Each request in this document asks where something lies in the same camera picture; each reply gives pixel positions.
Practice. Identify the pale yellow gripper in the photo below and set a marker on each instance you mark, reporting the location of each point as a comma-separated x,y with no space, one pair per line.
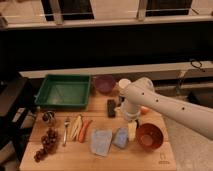
132,126

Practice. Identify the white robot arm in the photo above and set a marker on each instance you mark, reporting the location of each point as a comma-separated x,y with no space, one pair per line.
142,93

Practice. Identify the black box on floor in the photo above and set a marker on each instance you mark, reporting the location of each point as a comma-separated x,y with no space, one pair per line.
203,98

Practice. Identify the light blue cloth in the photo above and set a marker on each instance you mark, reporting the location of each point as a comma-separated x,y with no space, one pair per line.
100,142

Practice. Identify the blue sponge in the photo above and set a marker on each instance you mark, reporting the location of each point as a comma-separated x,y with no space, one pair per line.
120,138

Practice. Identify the purple bowl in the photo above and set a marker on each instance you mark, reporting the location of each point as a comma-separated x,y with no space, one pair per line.
104,83

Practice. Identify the orange candle cup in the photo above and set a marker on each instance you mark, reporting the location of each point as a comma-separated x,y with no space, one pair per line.
144,110

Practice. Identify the orange carrot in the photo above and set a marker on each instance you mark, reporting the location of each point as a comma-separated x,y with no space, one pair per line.
83,131

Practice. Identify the black glasses on ledge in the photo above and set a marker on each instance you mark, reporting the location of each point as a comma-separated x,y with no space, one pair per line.
197,64

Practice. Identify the red bowl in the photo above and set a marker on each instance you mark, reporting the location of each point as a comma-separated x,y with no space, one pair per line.
149,136

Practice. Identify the silver fork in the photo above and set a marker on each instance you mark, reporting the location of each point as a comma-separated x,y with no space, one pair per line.
66,125

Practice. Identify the black rectangular block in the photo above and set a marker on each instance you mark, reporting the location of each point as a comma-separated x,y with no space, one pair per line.
111,108

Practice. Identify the green plastic tray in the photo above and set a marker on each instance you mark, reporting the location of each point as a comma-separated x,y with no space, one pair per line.
64,91

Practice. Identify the bunch of red grapes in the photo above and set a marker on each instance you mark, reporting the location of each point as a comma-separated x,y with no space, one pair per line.
49,142

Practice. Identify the black side cabinet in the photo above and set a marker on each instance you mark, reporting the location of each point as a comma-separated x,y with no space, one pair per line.
16,100

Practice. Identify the small dark bottle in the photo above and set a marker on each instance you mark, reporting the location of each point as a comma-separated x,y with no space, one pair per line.
120,100

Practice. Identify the white paper cup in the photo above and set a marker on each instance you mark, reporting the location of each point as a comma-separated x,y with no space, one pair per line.
123,83

